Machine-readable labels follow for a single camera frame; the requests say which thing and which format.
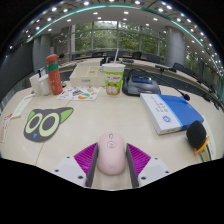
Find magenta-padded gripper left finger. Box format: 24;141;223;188
53;142;100;188

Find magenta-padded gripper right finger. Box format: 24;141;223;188
125;142;171;189

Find pink computer mouse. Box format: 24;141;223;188
97;131;128;177

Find cat-face mouse pad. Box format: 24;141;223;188
23;106;75;144

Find black handheld microphone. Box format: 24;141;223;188
185;120;212;156

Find blue and white book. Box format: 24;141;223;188
139;92;205;136

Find colourful sticker sheet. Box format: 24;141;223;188
55;85;102;102

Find white sheet with red heading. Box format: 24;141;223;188
9;94;36;119

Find black conference microphone unit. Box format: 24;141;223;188
36;53;66;78
121;67;191;102

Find white lidded mug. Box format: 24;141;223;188
39;75;53;96

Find stack of white paper cups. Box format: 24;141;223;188
29;73;43;97

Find red bottle with green band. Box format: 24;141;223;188
45;53;64;96

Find cream cardboard organizer box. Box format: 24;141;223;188
68;63;108;88

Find white paper cup with straw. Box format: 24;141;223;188
101;48;127;97

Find long curved conference desk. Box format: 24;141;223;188
58;56;224;101

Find dark office chairs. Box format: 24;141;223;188
71;49;224;101

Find ceiling lights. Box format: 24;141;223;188
9;0;224;68

